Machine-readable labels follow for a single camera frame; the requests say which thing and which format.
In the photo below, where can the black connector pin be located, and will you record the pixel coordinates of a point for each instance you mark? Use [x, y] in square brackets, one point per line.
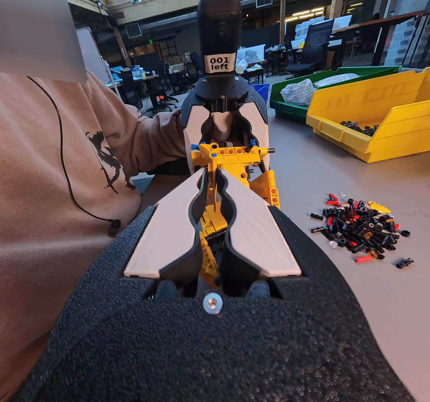
[316, 216]
[317, 229]
[404, 263]

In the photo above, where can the person's beige sweatshirt torso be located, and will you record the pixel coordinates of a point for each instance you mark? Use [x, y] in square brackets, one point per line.
[40, 240]

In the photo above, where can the heap of dark connector pieces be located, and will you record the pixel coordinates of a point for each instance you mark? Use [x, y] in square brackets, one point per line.
[359, 128]

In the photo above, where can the white plastic bag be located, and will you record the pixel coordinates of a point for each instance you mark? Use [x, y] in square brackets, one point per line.
[241, 66]

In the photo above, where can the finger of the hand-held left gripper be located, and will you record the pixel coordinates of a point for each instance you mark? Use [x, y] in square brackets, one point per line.
[193, 129]
[260, 133]

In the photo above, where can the ceiling strip lights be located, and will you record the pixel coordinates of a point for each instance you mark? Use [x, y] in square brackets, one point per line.
[304, 13]

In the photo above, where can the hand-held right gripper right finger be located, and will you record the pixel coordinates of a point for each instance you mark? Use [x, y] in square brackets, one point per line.
[262, 240]

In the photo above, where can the pile of small connector pins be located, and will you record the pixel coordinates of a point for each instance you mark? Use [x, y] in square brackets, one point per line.
[362, 227]

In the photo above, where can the black office chair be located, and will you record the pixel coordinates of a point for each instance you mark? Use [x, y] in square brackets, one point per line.
[129, 89]
[315, 49]
[161, 86]

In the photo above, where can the white whiteboard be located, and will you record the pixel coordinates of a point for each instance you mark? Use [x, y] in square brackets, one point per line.
[90, 52]

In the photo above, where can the clear storage box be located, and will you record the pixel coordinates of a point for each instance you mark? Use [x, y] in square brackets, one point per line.
[252, 54]

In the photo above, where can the bubble wrap sheet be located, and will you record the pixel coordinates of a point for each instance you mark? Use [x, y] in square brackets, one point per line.
[336, 80]

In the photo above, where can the green plastic bin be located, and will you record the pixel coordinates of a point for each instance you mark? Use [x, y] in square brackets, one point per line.
[289, 113]

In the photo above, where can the yellow plastic storage bin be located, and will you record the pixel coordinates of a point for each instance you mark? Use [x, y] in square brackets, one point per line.
[352, 99]

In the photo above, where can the yellow toy robot model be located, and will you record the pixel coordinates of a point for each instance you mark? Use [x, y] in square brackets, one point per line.
[235, 158]

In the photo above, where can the wooden high table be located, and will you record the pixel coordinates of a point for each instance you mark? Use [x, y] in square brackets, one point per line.
[379, 20]

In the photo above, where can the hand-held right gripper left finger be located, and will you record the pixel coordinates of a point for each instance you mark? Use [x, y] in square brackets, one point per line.
[164, 240]

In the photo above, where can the blue plastic bin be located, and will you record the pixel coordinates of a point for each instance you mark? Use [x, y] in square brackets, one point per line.
[260, 92]

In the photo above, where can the person's left forearm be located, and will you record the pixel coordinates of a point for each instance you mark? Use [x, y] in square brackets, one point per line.
[151, 139]

